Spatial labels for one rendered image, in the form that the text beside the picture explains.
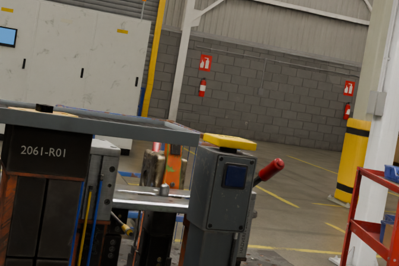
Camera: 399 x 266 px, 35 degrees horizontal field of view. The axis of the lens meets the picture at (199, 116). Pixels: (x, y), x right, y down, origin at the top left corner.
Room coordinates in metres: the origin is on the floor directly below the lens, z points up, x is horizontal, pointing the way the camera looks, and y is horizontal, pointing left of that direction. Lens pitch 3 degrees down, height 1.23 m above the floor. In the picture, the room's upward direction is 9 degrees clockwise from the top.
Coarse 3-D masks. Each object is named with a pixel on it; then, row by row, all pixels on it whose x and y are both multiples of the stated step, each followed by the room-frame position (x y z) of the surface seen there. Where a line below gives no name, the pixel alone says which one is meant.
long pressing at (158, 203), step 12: (0, 180) 1.12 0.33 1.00; (120, 192) 1.19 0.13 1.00; (132, 192) 1.23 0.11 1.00; (144, 192) 1.24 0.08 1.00; (156, 192) 1.25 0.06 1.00; (180, 192) 1.30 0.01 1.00; (120, 204) 1.11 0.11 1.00; (132, 204) 1.11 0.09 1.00; (144, 204) 1.12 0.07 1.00; (156, 204) 1.13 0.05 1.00; (168, 204) 1.14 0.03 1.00; (180, 204) 1.16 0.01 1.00
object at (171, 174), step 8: (168, 144) 1.38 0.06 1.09; (168, 152) 1.37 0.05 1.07; (176, 152) 1.38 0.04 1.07; (168, 160) 1.37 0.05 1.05; (176, 160) 1.38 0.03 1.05; (168, 168) 1.37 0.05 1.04; (176, 168) 1.38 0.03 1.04; (168, 176) 1.36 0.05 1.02; (176, 176) 1.37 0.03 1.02; (168, 184) 1.36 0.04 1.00; (176, 184) 1.37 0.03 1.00
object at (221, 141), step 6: (204, 138) 0.92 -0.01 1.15; (210, 138) 0.90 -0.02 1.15; (216, 138) 0.88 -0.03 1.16; (222, 138) 0.88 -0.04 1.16; (228, 138) 0.89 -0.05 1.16; (234, 138) 0.91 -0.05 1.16; (240, 138) 0.93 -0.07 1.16; (216, 144) 0.88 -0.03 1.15; (222, 144) 0.88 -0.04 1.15; (228, 144) 0.88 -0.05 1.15; (234, 144) 0.88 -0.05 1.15; (240, 144) 0.89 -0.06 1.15; (246, 144) 0.89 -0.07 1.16; (252, 144) 0.89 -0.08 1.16; (222, 150) 0.90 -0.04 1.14; (228, 150) 0.90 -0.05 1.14; (234, 150) 0.90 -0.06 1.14; (252, 150) 0.90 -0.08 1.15
